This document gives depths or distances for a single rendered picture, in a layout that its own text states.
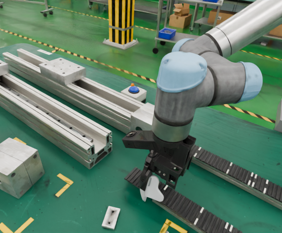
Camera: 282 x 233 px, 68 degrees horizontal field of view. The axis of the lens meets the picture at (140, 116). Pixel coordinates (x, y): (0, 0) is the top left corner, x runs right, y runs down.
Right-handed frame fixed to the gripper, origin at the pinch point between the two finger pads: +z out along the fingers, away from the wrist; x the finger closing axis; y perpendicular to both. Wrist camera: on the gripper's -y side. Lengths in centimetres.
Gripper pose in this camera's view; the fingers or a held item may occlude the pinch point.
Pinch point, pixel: (151, 185)
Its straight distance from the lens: 58.4
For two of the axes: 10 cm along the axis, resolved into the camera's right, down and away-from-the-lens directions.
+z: -0.6, 8.0, 6.0
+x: 5.8, -4.6, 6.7
